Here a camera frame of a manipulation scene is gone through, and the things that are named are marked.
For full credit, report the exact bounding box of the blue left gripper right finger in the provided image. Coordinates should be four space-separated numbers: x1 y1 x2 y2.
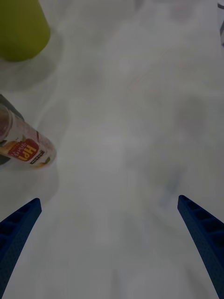
177 195 224 299

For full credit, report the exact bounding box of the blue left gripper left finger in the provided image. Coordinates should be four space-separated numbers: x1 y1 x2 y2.
0 198 42 299

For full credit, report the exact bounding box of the yellow-green plastic bin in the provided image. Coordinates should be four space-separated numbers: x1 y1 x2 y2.
0 0 51 62

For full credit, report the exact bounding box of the clear bottle with red cap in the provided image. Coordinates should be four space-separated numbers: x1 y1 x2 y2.
0 102 57 168

